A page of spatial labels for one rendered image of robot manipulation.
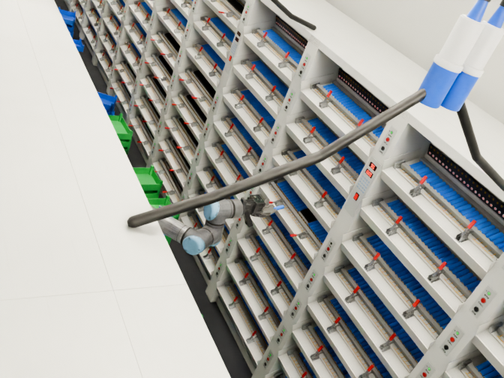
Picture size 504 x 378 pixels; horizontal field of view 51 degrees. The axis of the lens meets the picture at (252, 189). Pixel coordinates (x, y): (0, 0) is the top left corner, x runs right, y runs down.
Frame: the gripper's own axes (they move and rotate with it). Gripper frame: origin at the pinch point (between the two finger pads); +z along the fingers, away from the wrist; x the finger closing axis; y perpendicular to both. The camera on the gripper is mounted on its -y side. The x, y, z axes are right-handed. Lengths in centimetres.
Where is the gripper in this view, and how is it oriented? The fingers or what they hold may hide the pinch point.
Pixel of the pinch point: (272, 209)
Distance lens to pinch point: 262.4
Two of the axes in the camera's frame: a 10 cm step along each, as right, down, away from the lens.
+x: -4.4, -6.0, 6.7
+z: 8.5, -0.3, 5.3
